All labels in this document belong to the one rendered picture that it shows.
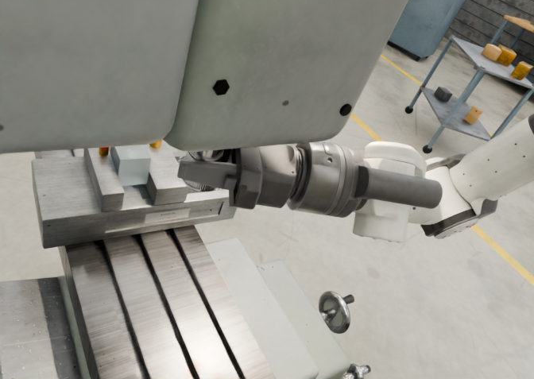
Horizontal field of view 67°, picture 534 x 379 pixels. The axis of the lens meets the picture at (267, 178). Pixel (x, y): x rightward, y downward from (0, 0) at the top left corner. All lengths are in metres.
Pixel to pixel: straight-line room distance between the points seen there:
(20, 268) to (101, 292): 1.22
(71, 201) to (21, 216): 1.37
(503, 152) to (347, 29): 0.45
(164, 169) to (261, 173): 0.35
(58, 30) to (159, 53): 0.05
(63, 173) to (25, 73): 0.56
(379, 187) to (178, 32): 0.30
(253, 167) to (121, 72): 0.23
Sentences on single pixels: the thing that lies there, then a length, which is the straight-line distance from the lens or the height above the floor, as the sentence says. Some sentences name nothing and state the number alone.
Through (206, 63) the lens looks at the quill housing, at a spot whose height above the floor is 1.40.
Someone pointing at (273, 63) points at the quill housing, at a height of 1.40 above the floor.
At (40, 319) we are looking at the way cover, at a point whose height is 0.86.
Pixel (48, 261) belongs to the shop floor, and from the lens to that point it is 1.91.
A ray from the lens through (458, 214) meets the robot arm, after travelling 0.74.
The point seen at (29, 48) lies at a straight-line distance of 0.21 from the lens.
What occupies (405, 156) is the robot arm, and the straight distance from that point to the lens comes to 0.51.
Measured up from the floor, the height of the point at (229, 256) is 0.85.
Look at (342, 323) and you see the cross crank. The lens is 1.16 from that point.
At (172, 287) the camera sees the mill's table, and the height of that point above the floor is 0.93.
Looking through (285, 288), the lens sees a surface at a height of 0.73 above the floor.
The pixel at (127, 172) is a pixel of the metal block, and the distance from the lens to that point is 0.72.
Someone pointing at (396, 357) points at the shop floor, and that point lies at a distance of 2.08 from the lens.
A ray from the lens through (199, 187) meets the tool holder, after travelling 0.46.
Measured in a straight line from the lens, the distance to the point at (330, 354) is 0.98.
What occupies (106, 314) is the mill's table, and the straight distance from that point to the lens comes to 0.68.
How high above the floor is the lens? 1.50
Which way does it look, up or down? 36 degrees down
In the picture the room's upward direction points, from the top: 22 degrees clockwise
